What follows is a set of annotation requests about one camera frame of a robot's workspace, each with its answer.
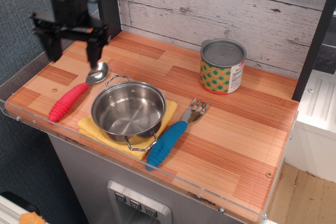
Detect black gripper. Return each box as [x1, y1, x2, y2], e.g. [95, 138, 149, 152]
[30, 0, 108, 68]

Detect red handled metal spoon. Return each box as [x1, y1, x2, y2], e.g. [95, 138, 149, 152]
[48, 62, 109, 122]

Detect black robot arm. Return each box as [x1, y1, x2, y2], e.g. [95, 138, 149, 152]
[30, 0, 109, 68]

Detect stainless steel pot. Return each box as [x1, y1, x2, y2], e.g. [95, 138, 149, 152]
[91, 75, 167, 152]

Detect yellow folded cloth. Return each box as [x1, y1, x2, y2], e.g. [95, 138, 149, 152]
[78, 100, 177, 160]

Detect grey toy kitchen cabinet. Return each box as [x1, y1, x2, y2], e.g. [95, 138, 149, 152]
[48, 133, 245, 224]

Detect patterned tin can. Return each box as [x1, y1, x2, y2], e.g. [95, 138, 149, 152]
[199, 39, 247, 94]

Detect black device bottom left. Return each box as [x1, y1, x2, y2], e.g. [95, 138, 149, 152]
[1, 192, 40, 223]

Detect silver button panel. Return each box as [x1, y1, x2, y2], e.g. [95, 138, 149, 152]
[107, 180, 172, 223]

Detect orange object bottom left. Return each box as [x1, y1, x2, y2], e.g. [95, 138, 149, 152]
[19, 212, 46, 224]

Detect white side cabinet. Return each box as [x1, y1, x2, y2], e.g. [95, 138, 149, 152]
[284, 70, 335, 182]

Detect dark left post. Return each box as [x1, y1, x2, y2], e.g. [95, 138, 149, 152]
[97, 0, 121, 40]

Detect dark post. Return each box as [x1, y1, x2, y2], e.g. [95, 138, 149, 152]
[97, 0, 121, 40]
[292, 0, 335, 102]

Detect clear acrylic guard rail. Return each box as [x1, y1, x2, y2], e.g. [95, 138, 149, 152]
[0, 14, 299, 222]

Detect blue handled metal fork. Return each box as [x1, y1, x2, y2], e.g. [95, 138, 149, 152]
[146, 98, 209, 170]

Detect dark right post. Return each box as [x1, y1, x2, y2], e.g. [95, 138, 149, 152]
[292, 0, 335, 102]

